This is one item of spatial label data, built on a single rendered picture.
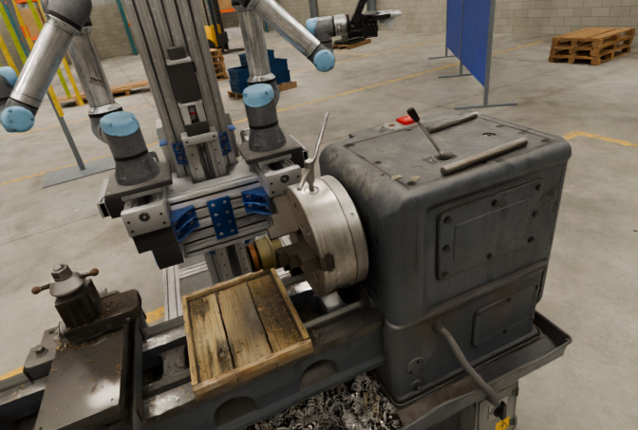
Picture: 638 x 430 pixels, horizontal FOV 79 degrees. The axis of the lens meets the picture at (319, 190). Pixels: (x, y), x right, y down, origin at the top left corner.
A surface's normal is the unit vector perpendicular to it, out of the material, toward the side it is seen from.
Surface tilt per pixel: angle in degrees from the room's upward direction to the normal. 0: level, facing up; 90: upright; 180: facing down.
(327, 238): 60
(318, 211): 35
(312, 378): 0
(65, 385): 0
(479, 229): 90
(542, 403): 0
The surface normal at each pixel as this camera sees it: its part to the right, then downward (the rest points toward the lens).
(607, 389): -0.12, -0.88
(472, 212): 0.38, 0.38
